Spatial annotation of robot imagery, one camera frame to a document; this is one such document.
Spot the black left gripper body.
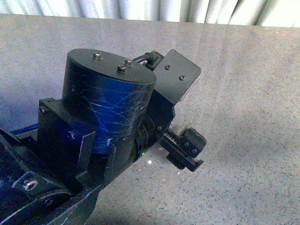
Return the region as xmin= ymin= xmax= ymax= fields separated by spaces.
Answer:
xmin=160 ymin=123 xmax=207 ymax=172

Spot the white pleated curtain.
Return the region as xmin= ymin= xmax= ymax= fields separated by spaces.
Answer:
xmin=0 ymin=0 xmax=300 ymax=28

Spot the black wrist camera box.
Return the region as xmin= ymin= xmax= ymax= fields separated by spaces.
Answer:
xmin=154 ymin=49 xmax=202 ymax=105

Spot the black camera cable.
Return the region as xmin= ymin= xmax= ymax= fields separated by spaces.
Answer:
xmin=133 ymin=50 xmax=164 ymax=71

